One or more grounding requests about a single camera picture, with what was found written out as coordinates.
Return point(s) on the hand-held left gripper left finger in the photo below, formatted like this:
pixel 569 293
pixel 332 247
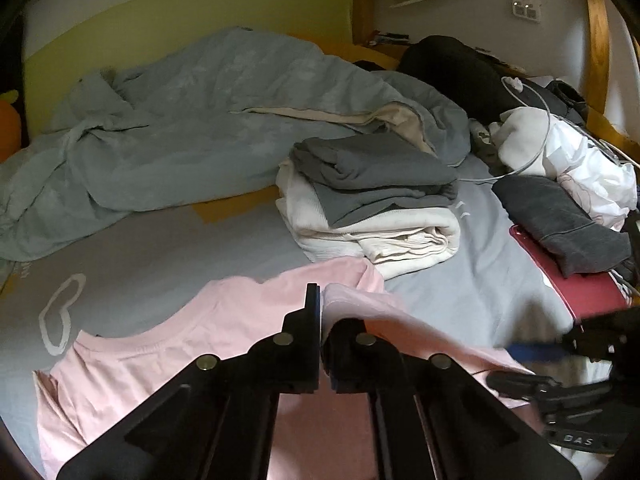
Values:
pixel 302 360

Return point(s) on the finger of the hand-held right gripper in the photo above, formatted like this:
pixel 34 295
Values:
pixel 525 386
pixel 537 351

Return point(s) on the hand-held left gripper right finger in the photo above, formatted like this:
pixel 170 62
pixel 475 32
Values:
pixel 345 360

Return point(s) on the pink t-shirt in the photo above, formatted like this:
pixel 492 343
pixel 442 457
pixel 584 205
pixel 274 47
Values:
pixel 200 320

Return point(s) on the white cloth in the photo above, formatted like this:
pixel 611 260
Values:
pixel 597 372

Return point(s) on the red laptop case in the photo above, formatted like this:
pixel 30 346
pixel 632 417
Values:
pixel 590 290

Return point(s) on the folded cream garment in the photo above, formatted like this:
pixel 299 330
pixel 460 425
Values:
pixel 400 240

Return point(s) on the dark grey hoodie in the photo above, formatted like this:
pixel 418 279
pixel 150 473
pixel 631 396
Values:
pixel 555 215

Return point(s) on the grey printed bed sheet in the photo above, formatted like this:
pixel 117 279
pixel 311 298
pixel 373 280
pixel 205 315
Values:
pixel 150 260

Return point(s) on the folded dark grey garment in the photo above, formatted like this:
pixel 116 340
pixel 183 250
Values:
pixel 375 170

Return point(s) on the white crumpled clothing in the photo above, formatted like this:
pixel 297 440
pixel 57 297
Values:
pixel 590 160

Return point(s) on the grey-green duvet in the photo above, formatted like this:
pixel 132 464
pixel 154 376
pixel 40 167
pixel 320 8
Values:
pixel 200 110

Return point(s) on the black clothing pile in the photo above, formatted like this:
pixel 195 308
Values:
pixel 450 70

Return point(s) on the orange pillow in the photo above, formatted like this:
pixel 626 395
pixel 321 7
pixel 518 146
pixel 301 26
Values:
pixel 360 52

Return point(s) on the yellow and white headboard panel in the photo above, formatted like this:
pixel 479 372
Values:
pixel 150 20

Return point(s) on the orange carrot plush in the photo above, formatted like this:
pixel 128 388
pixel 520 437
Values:
pixel 7 130

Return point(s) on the white wall power strip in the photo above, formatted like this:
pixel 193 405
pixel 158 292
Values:
pixel 527 7

